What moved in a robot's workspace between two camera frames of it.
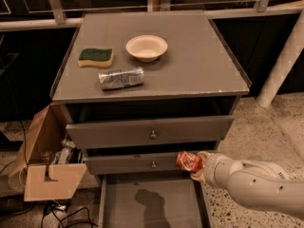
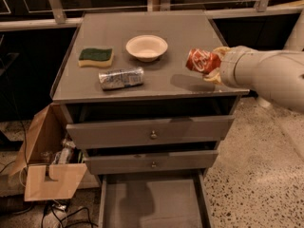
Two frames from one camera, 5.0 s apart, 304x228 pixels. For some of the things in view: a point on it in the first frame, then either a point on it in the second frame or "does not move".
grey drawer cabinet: x=136 y=89 does not move
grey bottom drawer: x=153 y=200 does not move
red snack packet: x=190 y=161 -> x=202 y=61
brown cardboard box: x=52 y=165 does not move
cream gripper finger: x=199 y=177 -> x=214 y=76
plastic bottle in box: x=61 y=157 does not move
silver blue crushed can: x=115 y=79 does not move
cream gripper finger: x=205 y=155 -> x=222 y=50
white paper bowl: x=146 y=47 does not move
